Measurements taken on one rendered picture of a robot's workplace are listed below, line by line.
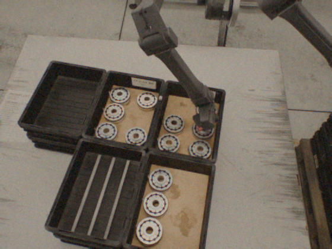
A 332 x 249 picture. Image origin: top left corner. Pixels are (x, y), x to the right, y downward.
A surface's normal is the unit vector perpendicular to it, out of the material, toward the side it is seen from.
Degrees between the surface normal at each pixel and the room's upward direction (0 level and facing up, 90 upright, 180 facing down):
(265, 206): 0
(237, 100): 0
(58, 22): 0
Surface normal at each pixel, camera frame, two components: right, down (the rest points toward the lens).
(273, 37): 0.01, -0.53
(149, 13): -0.33, 0.41
